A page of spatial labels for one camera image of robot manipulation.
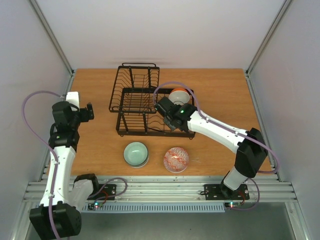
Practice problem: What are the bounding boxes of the aluminium front frame rails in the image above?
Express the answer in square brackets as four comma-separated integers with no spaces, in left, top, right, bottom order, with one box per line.
[23,174,298,203]

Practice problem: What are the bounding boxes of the light green ceramic bowl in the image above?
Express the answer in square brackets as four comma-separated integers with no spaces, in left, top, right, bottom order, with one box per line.
[123,142,149,168]

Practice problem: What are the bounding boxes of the aluminium right frame post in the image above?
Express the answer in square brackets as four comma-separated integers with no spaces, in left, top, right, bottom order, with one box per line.
[244,0,293,76]

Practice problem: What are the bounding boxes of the grey slotted cable duct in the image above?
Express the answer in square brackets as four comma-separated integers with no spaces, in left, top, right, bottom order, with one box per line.
[82,202,225,214]

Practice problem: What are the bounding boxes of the red patterned bowl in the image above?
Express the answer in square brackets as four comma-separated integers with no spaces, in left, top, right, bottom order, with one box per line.
[163,147,189,173]

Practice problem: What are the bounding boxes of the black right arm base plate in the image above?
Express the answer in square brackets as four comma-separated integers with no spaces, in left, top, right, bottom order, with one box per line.
[200,184,250,201]

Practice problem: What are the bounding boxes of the black wire dish rack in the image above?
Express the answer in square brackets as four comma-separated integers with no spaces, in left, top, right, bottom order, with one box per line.
[109,62,196,139]

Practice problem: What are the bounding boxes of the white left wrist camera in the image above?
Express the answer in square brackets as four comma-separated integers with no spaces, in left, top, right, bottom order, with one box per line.
[65,91,80,112]

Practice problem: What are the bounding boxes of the left green led board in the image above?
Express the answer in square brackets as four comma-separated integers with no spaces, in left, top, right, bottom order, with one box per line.
[87,202,104,211]

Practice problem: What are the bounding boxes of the white bowl with orange outside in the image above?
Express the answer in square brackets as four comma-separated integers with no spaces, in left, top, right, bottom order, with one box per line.
[168,88,190,105]

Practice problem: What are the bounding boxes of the green led board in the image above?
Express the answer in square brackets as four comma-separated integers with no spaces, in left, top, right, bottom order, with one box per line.
[224,201,243,209]
[87,202,104,211]

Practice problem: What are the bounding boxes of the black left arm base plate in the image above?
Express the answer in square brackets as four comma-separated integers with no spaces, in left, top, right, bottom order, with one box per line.
[87,184,117,201]

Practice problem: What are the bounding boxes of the right green led board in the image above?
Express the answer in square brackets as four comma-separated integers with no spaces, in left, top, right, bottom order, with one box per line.
[224,201,243,209]

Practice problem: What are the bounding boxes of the aluminium frame post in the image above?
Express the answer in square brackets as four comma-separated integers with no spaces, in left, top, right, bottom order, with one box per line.
[244,0,293,76]
[26,0,76,76]

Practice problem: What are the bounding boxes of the aluminium left frame post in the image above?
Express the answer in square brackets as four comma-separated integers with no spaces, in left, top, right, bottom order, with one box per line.
[26,0,76,76]

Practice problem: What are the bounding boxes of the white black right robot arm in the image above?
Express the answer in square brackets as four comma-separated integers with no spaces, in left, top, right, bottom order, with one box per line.
[155,97,268,200]

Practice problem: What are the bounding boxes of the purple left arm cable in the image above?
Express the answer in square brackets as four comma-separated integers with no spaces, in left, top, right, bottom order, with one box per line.
[21,90,66,240]

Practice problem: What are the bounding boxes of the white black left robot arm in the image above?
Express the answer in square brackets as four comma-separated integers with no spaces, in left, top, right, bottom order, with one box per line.
[29,101,101,240]

